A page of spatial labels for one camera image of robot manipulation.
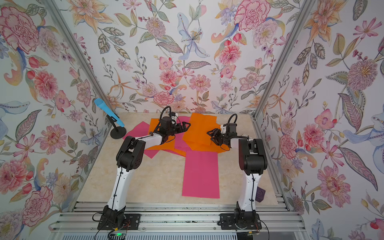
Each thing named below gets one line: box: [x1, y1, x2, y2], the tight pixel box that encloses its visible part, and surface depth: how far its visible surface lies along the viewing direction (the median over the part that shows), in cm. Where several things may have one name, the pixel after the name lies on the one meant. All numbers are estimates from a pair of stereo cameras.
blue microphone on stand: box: [94, 98, 127, 139], surface depth 100 cm
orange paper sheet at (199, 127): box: [182, 113, 221, 145], surface depth 109 cm
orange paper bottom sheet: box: [185, 140, 230, 153], surface depth 103 cm
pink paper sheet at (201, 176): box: [182, 150, 220, 199], surface depth 92 cm
